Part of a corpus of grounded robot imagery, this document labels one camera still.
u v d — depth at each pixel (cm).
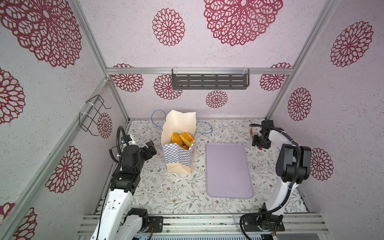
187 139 94
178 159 83
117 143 51
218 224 76
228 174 92
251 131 105
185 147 71
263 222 67
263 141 82
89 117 75
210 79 95
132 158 52
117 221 43
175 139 94
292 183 53
